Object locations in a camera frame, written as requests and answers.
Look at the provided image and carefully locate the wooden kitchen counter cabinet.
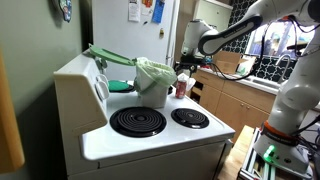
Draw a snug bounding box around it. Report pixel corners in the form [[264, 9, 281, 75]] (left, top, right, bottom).
[[189, 65, 320, 143]]

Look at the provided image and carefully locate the orange printed paper note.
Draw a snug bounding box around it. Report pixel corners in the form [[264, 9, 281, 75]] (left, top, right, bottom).
[[141, 0, 155, 16]]

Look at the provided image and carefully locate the yellow wooden panel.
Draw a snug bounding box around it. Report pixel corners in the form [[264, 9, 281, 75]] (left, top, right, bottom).
[[0, 49, 26, 175]]

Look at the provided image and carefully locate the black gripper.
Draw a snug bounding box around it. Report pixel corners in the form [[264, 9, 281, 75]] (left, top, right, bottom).
[[174, 54, 206, 77]]

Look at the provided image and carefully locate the light wooden robot table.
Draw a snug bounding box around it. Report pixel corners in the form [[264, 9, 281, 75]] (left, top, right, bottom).
[[217, 124, 256, 180]]

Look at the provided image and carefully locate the red soda can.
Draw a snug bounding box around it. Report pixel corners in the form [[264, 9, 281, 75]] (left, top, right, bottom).
[[175, 81, 188, 100]]

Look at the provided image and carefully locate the white refrigerator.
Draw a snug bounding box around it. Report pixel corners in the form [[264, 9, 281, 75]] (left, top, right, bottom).
[[91, 0, 181, 82]]

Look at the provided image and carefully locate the small black coil burner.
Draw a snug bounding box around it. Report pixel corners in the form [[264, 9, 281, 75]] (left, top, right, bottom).
[[170, 107, 211, 130]]

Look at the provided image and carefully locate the white paper sheet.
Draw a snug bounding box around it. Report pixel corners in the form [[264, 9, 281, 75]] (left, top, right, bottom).
[[128, 0, 142, 23]]

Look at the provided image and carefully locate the white stove knob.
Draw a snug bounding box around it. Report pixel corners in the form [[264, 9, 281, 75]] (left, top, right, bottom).
[[96, 73, 110, 88], [94, 81, 111, 101]]

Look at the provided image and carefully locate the chrome kitchen faucet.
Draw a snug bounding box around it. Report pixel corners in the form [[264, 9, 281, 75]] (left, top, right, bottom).
[[275, 54, 292, 84]]

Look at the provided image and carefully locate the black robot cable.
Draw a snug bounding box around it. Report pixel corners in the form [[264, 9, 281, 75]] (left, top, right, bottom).
[[206, 14, 320, 82]]

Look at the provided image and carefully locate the kitchen window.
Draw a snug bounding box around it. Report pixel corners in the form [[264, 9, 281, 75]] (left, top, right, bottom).
[[248, 19, 316, 62]]

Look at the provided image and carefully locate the aluminium profile frame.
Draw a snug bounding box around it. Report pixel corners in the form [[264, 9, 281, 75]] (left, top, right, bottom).
[[237, 127, 315, 180]]

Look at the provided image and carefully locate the brown cardboard box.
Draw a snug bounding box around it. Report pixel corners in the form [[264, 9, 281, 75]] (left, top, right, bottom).
[[213, 50, 256, 75]]

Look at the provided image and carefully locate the white trash bin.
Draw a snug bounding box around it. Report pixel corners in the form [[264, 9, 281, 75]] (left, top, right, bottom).
[[135, 74, 169, 110]]

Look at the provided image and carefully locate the colourful round wall decoration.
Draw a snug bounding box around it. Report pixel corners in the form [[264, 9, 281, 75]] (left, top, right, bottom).
[[57, 0, 73, 24]]

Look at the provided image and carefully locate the white electric stove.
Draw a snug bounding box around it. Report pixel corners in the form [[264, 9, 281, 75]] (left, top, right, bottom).
[[53, 53, 236, 180]]

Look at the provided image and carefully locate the blue paper note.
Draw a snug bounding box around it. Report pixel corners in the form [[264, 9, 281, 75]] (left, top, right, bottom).
[[151, 0, 166, 25]]

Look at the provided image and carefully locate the white wall cabinet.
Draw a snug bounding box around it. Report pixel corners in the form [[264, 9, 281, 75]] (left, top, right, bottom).
[[193, 0, 234, 26]]

